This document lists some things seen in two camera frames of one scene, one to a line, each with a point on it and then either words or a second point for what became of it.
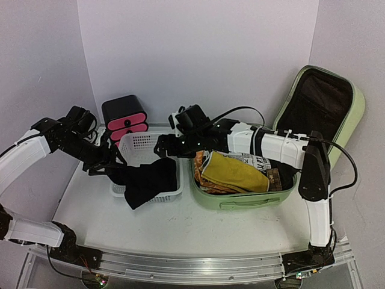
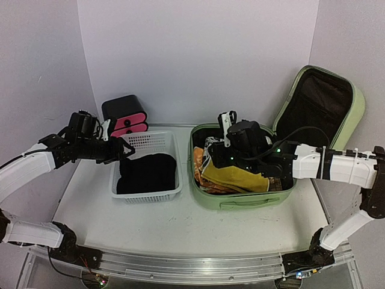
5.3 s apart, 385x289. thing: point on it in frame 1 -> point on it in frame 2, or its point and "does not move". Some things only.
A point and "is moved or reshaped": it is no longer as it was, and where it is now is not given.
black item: (143, 183) is moved or reshaped
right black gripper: (164, 146) -> (216, 153)
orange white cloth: (205, 185) does not move
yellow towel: (234, 173) does not move
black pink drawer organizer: (124, 115) does not move
